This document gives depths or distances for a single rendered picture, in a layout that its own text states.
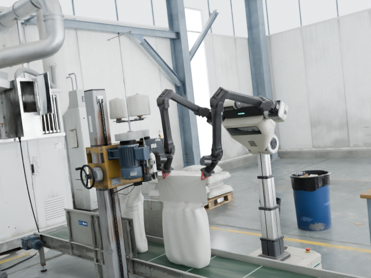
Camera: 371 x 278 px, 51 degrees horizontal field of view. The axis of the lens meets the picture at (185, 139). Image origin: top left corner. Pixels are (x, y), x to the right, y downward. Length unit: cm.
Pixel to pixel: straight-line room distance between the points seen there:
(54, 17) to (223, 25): 639
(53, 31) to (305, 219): 388
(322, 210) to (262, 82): 720
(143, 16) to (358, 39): 528
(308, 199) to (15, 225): 367
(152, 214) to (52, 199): 228
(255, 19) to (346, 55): 279
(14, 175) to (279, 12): 864
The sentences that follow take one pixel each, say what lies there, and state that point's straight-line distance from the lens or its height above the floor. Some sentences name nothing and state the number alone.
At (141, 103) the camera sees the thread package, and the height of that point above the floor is 162.
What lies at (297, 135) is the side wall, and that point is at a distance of 1140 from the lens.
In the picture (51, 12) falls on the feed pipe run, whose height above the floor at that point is 300.
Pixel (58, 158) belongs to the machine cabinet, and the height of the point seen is 112.
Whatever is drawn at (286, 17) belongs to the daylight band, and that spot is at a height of 393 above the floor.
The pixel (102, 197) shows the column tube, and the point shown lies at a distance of 298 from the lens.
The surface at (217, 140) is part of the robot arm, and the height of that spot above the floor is 130.
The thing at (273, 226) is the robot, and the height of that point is 54.
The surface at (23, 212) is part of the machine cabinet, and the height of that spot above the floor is 49.
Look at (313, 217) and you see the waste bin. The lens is 485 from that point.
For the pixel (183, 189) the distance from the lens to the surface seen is 293.
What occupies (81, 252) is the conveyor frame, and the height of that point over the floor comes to 34.
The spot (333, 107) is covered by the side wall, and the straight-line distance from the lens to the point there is 1091.
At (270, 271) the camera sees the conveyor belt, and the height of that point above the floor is 38.
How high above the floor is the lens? 147
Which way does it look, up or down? 3 degrees down
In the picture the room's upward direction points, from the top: 6 degrees counter-clockwise
